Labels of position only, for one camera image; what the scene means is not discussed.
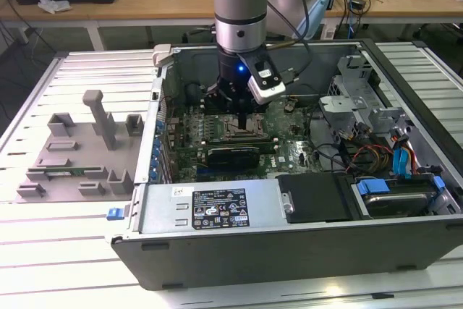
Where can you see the black open PC case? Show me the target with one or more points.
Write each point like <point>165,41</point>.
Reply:
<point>253,258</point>

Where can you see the blue expansion slot retainers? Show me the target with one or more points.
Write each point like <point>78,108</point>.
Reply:
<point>156,151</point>

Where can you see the silver power supply with label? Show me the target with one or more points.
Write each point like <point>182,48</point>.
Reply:
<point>162,211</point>

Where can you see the green RAM stick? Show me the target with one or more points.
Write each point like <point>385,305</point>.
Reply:
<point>81,170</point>

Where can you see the small black adapter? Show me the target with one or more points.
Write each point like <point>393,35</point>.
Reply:
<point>358,4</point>

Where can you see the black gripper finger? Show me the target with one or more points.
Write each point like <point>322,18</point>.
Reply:
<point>217,101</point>
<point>258,107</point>

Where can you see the black coin battery holder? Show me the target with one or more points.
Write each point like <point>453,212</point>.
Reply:
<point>289,106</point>

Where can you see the blue plastic clip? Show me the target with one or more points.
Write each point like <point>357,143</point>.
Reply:
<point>115,213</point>

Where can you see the hard disk in blue carrier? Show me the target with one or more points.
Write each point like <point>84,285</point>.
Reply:
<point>394,204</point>

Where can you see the wooden desk white legs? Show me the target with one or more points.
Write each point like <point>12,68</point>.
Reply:
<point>90,10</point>

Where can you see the installed RAM stick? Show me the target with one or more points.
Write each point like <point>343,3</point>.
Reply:
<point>238,139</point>

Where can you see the black drive bay cover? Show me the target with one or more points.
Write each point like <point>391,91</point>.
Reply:
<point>314,197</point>

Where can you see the green motherboard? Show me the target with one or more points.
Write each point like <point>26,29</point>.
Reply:
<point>293,157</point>

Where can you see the black graphics card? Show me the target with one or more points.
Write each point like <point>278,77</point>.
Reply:
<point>233,157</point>

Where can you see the black cylindrical component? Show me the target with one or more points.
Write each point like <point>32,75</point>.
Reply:
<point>192,92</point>

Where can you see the CPU socket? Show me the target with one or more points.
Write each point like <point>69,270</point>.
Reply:
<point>231,129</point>

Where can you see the crumpled white paper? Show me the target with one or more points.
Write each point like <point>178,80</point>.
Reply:
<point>54,3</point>

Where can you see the beige case latch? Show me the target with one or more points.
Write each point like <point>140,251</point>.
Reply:
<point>161,55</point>

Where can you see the gray parts rack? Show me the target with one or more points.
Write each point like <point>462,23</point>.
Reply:
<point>87,142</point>

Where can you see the white wrist camera black mount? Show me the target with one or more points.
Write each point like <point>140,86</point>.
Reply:
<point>269,92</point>

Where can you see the silver metal drive cage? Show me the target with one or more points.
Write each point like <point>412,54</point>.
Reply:
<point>341,108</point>

